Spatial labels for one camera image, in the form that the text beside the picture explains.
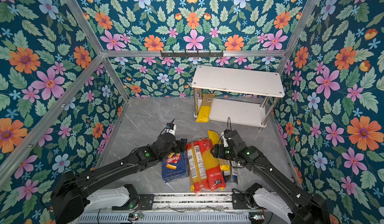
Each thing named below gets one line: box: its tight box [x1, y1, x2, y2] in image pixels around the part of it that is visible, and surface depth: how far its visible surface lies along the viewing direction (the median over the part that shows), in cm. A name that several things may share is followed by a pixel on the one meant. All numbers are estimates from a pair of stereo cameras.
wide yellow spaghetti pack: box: [196, 93, 215, 123], surface depth 103 cm
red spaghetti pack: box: [193, 138, 226, 192], surface depth 79 cm
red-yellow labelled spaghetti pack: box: [186, 138, 211, 193], surface depth 82 cm
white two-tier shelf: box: [191, 66, 285, 128], surface depth 104 cm
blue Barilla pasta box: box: [161, 151, 190, 183], surface depth 80 cm
